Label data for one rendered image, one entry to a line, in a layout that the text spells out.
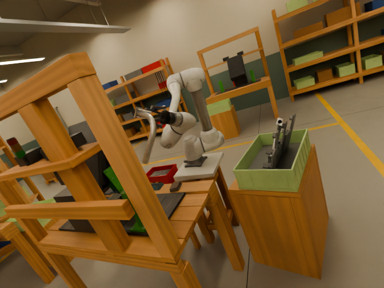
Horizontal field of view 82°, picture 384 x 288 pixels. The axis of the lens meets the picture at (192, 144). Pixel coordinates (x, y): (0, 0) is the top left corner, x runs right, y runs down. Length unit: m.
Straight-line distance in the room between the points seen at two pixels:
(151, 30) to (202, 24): 1.57
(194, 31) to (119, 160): 6.15
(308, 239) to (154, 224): 1.11
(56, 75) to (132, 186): 0.56
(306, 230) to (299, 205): 0.22
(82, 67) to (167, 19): 6.30
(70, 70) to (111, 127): 0.27
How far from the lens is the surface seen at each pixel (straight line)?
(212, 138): 1.99
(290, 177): 1.53
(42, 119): 1.30
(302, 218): 1.71
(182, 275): 1.39
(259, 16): 6.69
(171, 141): 1.43
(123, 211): 1.15
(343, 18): 6.35
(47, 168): 1.41
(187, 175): 1.96
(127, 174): 1.05
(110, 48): 8.23
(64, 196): 1.84
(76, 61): 1.00
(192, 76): 1.84
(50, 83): 1.13
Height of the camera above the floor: 1.74
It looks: 18 degrees down
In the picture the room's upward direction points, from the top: 22 degrees counter-clockwise
